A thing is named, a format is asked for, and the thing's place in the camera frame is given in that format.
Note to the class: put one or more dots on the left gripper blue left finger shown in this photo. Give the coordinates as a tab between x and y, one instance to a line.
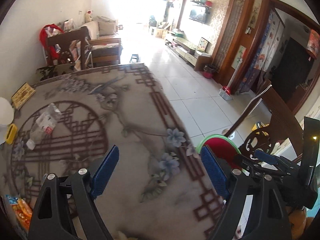
101	171

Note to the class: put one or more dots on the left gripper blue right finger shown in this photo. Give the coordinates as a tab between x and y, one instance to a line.
215	172

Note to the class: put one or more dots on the small red trash basket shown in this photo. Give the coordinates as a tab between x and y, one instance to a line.
208	71

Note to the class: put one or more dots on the red bin green rim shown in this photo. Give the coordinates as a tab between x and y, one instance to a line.
222	147

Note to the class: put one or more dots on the carved wooden chair near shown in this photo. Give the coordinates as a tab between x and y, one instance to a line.
282	126

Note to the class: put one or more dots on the patterned floral tablecloth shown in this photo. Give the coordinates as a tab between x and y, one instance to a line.
158	189

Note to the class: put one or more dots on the crushed clear plastic bottle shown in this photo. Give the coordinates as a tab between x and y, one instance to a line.
44	125

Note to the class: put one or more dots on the orange snack packet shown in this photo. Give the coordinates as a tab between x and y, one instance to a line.
23	213

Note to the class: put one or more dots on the white mop bucket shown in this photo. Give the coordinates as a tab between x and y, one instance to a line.
225	93

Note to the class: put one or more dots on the blue white snack packet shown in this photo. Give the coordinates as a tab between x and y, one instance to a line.
12	200

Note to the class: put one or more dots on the yellow tape measure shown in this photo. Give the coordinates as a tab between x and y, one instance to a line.
11	134

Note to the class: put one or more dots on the yellow patterned book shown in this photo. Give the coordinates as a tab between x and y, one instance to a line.
22	95

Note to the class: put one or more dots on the white desk fan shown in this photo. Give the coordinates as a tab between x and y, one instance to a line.
6	117

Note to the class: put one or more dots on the low TV cabinet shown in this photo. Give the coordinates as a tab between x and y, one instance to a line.
184	49

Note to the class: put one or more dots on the small black stool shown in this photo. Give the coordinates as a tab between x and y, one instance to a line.
134	58

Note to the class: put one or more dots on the wooden sofa with cushions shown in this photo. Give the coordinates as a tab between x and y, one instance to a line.
104	40

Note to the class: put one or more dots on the red bag on chair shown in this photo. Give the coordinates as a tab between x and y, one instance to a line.
51	51

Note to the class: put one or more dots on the wooden chair far end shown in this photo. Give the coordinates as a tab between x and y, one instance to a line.
68	40

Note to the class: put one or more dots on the wall mounted television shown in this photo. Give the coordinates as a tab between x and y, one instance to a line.
198	14

